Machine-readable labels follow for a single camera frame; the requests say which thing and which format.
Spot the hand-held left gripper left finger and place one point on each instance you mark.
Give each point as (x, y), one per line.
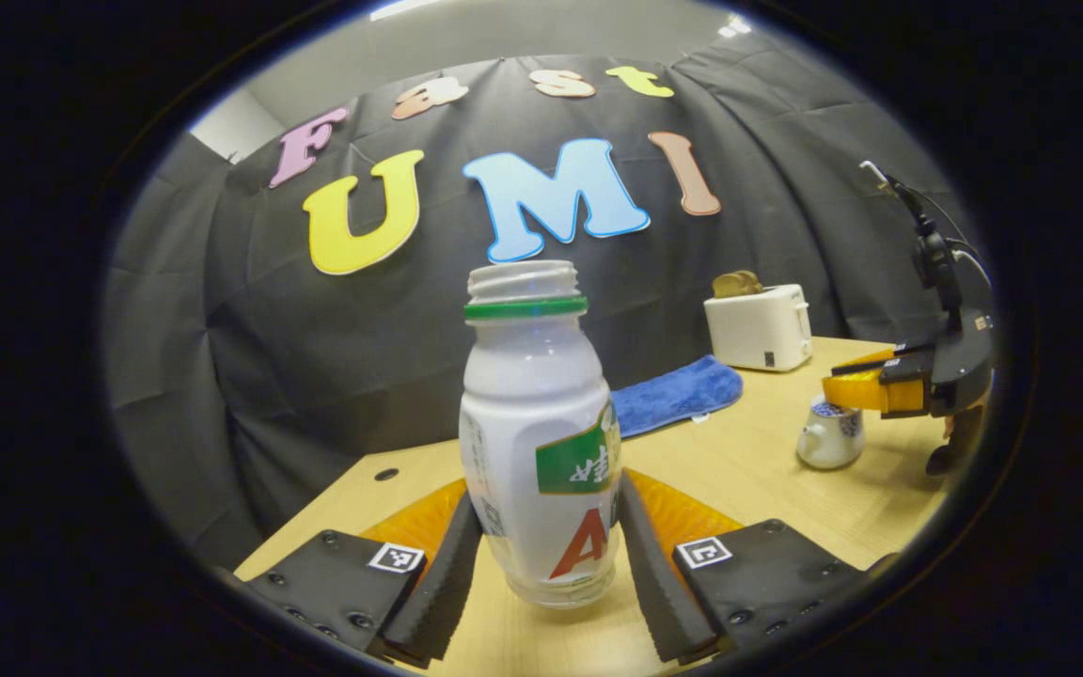
(438, 583)

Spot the white toaster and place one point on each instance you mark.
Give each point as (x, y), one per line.
(753, 329)

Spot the brown toast slice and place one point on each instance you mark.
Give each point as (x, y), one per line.
(750, 281)
(726, 286)

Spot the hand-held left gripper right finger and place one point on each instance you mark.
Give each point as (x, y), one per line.
(654, 583)

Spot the white water bottle green label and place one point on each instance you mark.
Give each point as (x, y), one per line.
(527, 404)

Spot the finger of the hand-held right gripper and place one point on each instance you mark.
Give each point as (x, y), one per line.
(908, 385)
(899, 354)

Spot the blue towel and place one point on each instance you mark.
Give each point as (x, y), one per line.
(678, 395)

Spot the white blue-patterned teacup lid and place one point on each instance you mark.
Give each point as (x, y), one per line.
(828, 410)

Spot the white blue-patterned teacup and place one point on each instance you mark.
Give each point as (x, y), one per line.
(828, 447)

